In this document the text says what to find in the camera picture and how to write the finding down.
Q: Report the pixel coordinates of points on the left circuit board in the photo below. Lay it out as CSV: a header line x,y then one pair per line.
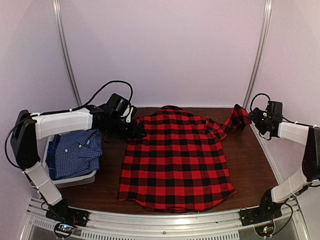
x,y
63,230

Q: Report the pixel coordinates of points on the white plastic laundry basket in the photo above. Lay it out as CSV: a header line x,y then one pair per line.
x,y
68,182

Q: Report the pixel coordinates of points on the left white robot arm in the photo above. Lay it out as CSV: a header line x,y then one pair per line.
x,y
30,128

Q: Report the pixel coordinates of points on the aluminium corner post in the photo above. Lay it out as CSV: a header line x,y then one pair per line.
x,y
262,40
64,50

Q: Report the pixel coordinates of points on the circuit board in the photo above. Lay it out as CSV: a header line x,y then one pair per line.
x,y
63,230
265,230

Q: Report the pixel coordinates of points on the right circuit board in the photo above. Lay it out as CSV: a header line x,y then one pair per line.
x,y
265,230

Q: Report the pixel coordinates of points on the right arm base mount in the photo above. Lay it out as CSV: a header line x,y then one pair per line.
x,y
266,211

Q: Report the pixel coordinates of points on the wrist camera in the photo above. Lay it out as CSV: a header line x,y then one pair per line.
x,y
274,110
117,106

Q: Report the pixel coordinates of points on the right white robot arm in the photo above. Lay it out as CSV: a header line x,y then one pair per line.
x,y
306,135

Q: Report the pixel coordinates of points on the red black plaid shirt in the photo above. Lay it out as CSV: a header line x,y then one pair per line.
x,y
180,165

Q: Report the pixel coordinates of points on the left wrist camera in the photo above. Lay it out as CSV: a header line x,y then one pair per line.
x,y
117,106

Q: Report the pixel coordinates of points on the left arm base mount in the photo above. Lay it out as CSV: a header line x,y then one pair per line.
x,y
61,212

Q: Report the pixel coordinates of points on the right aluminium corner post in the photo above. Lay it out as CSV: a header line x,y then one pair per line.
x,y
262,40

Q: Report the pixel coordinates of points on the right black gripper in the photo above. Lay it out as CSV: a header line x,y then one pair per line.
x,y
254,116

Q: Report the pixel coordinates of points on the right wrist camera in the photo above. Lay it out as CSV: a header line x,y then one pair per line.
x,y
274,110

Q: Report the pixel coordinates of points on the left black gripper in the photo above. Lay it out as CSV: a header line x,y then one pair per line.
x,y
131,133

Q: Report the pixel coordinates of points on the blue checkered shirt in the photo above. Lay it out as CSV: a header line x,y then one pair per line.
x,y
74,154

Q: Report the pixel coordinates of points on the left aluminium corner post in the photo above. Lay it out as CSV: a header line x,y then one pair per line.
x,y
64,50

